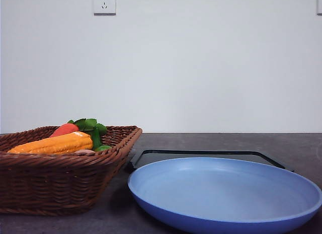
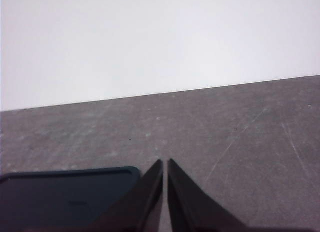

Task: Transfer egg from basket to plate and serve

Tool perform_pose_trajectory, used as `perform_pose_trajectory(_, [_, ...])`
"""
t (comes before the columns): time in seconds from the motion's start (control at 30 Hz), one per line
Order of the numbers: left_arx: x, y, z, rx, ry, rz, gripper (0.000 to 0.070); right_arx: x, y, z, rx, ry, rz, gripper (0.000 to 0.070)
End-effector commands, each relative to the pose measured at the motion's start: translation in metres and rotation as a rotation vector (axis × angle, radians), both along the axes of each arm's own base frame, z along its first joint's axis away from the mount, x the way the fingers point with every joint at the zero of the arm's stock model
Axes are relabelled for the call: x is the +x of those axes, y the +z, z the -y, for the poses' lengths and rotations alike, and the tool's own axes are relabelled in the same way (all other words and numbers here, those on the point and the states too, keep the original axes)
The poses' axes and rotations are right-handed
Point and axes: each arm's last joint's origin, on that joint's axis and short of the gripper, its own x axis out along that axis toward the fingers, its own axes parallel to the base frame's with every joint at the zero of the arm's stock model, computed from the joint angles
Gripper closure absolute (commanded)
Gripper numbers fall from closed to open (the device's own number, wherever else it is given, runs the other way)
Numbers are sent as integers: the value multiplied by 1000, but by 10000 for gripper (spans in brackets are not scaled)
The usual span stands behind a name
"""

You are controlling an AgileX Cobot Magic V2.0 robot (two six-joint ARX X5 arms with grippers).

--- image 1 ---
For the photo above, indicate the blue plate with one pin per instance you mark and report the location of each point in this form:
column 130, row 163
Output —
column 226, row 195

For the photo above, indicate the brown egg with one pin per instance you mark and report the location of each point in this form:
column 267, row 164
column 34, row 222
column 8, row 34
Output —
column 85, row 151

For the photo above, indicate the brown wicker basket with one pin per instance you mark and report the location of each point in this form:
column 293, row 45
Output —
column 71, row 183

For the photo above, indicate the black serving tray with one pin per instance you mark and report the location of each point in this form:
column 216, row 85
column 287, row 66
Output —
column 150, row 158

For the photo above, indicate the green leafy toy vegetable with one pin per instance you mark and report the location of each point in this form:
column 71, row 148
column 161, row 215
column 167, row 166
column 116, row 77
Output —
column 92, row 128

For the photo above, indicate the small green toy vegetable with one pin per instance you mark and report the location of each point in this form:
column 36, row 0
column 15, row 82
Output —
column 103, row 147

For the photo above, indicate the yellow toy corn cob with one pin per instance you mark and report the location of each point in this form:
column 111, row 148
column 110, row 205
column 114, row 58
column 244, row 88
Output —
column 65, row 143

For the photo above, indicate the orange toy carrot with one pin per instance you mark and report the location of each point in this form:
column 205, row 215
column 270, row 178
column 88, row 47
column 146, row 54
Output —
column 64, row 129

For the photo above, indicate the white wall power socket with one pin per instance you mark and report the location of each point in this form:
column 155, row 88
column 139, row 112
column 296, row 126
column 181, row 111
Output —
column 104, row 8

